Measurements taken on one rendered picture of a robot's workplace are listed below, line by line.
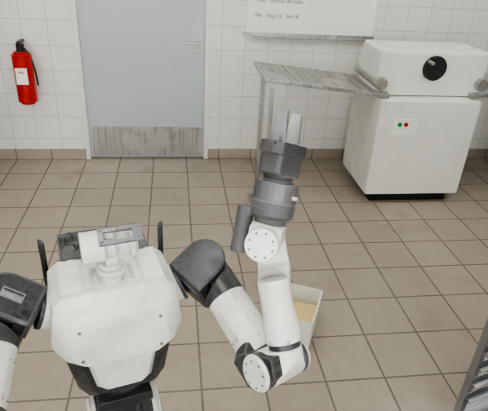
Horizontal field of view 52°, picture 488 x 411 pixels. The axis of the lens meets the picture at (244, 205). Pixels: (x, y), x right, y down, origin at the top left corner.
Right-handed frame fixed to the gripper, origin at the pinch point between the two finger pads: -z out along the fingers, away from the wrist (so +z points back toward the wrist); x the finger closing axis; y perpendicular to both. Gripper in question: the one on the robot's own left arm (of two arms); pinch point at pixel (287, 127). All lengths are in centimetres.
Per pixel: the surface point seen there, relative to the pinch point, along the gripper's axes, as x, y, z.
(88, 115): -197, 321, -1
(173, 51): -226, 261, -66
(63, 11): -155, 316, -76
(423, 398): -159, -6, 105
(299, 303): -166, 71, 84
